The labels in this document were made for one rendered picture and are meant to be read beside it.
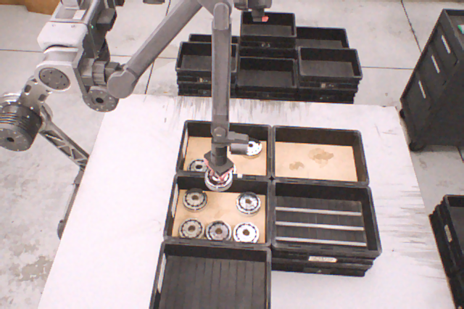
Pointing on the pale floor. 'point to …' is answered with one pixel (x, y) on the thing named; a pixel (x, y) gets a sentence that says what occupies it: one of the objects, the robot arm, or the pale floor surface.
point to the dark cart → (437, 86)
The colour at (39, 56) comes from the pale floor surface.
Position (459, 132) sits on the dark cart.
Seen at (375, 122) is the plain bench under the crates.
